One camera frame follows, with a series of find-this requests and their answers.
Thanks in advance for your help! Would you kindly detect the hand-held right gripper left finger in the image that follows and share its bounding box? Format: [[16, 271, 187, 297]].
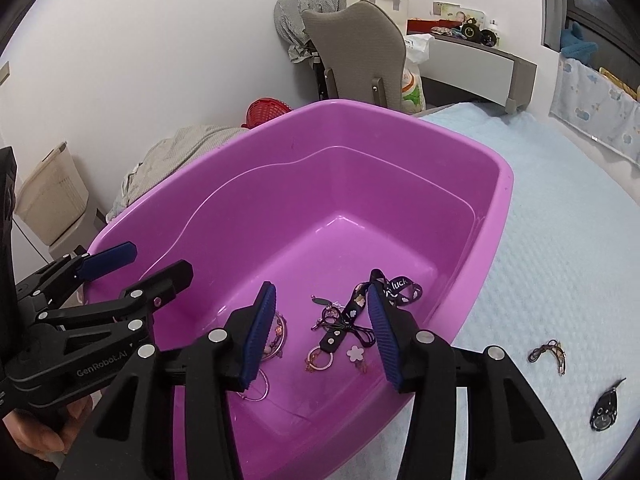
[[55, 280, 278, 480]]

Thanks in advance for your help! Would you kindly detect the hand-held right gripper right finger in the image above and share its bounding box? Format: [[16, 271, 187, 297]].
[[368, 269, 583, 480]]

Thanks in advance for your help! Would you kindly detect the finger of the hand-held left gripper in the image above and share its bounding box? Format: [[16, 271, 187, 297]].
[[15, 241, 138, 311], [30, 260, 194, 346]]

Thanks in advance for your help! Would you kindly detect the brown beaded bracelet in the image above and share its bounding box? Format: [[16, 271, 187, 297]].
[[262, 310, 289, 361]]

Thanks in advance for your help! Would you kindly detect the black lanyard keychain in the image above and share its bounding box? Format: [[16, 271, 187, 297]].
[[302, 270, 423, 376]]

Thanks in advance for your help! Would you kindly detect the large silver bangle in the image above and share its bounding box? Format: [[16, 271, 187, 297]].
[[235, 365, 271, 402]]

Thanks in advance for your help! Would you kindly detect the purple plastic tub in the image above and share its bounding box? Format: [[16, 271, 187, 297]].
[[87, 99, 515, 480]]

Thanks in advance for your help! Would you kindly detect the person's left hand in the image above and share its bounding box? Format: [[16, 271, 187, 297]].
[[0, 394, 94, 457]]

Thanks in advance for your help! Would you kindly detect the beige laundry basket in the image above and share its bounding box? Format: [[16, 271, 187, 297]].
[[14, 141, 91, 247]]

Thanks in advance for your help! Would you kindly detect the red plastic basket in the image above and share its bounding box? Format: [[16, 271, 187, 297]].
[[241, 98, 293, 130]]

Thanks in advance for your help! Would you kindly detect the black wristwatch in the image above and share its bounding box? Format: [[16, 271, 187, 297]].
[[589, 377, 627, 432]]

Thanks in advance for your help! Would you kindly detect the white green plastic bag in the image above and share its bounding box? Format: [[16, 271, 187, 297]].
[[400, 34, 431, 113]]

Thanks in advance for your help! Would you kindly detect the grey desk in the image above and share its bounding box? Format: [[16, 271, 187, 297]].
[[420, 35, 538, 113]]

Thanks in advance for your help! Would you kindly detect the grey chair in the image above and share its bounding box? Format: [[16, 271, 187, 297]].
[[301, 1, 407, 111]]

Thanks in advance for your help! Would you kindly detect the grey striped garment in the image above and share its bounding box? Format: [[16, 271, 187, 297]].
[[274, 0, 356, 63]]

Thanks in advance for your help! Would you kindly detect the blue cloud print blanket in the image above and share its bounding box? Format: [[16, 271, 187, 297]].
[[548, 52, 640, 168]]

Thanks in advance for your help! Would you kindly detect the red box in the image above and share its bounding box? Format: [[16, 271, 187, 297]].
[[406, 19, 451, 36]]

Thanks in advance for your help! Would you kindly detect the black round toy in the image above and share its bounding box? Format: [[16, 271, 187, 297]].
[[460, 18, 499, 48]]

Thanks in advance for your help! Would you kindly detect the white tote bag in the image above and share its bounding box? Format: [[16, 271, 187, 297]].
[[346, 0, 412, 26]]

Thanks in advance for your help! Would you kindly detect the green white picture card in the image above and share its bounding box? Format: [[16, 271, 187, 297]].
[[432, 1, 486, 28]]

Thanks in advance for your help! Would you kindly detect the yellow flat object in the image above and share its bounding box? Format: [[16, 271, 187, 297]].
[[598, 66, 640, 102]]

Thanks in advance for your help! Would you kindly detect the blue plush toy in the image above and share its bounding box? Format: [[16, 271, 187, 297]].
[[560, 21, 599, 58]]

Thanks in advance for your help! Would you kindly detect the window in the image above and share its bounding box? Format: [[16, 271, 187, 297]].
[[540, 0, 640, 91]]

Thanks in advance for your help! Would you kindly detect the black cord bracelet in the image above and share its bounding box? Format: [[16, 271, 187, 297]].
[[528, 339, 568, 377]]

